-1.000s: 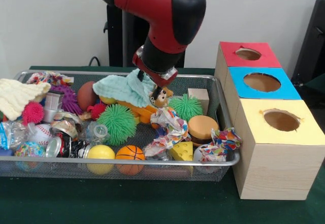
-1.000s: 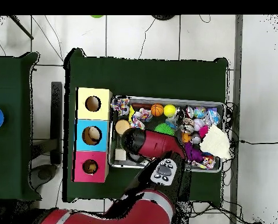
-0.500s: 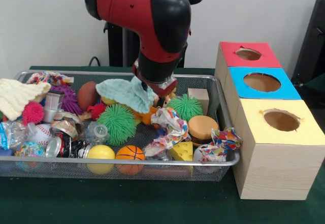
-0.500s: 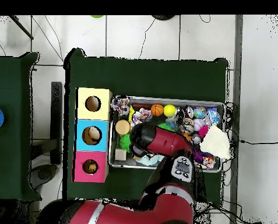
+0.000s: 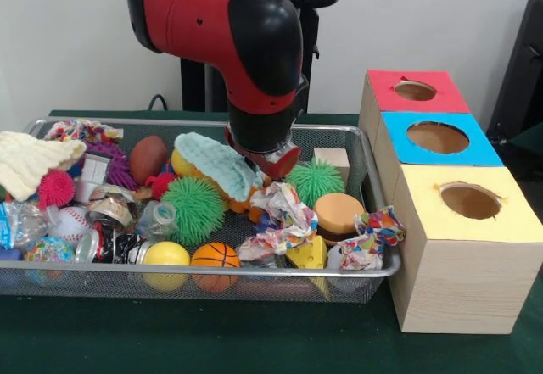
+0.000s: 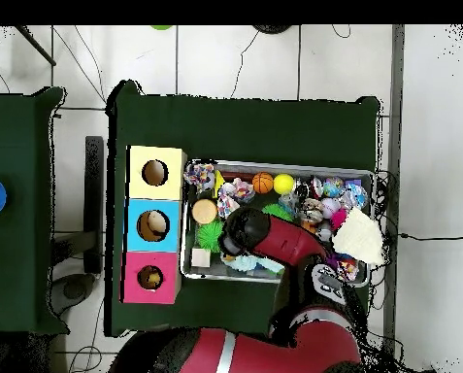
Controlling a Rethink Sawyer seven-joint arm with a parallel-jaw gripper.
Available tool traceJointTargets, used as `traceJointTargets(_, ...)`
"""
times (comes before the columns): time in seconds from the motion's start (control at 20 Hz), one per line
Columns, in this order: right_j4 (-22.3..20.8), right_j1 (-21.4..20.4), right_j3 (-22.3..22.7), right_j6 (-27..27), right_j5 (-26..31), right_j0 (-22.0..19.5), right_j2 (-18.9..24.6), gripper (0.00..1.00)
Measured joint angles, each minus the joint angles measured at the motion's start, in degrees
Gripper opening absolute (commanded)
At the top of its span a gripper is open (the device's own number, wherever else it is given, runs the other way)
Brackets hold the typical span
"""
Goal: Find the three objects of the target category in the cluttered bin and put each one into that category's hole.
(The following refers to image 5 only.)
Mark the colourful crinkled packet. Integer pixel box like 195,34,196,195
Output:
338,206,406,271

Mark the colourful patterned fabric toy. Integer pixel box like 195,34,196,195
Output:
238,181,319,262

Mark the light wooden cube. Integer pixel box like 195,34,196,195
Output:
312,147,350,184

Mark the yellow ball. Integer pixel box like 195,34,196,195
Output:
140,241,191,293

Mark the yellow cone toy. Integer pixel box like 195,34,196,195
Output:
284,237,327,271

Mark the mint green cloth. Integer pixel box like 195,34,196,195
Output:
174,132,266,204

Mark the clear mesh bin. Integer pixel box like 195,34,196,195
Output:
0,117,401,305

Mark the pink spiky ball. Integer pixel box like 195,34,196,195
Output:
36,169,76,211

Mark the cream yellow cloth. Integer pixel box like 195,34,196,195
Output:
0,131,87,204

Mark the wooden box with three holes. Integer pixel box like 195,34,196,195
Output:
358,70,543,335

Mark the small basketball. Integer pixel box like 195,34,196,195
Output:
314,192,366,246

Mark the brown toy football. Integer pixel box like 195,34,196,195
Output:
129,135,169,186

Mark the green spiky ball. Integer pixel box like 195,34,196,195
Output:
284,158,346,208
160,176,227,248

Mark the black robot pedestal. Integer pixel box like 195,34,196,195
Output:
180,0,340,114

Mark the bright orange mini basketball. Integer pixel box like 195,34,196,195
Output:
190,242,241,294

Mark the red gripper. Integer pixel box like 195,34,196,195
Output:
225,124,302,181

